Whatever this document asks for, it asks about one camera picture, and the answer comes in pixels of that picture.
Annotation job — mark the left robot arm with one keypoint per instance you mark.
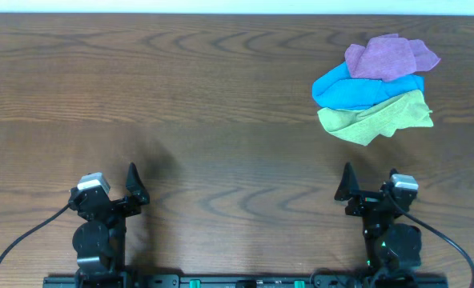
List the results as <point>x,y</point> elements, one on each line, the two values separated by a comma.
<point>100,241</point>

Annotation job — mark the blue microfiber cloth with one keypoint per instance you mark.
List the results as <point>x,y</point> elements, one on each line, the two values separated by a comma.
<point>337,90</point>

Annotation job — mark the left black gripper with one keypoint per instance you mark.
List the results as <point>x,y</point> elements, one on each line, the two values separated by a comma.
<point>114,204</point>

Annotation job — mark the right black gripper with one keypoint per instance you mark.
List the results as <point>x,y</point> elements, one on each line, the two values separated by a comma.
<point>370,201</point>

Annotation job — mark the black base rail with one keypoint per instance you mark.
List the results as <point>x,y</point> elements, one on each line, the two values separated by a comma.
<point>318,281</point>

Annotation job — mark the purple microfiber cloth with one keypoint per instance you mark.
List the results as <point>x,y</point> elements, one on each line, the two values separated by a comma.
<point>388,57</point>

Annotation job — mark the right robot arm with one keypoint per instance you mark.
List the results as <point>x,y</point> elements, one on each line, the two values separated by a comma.
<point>390,245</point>

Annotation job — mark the green microfiber cloth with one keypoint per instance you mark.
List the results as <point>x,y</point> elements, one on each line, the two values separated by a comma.
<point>407,110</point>

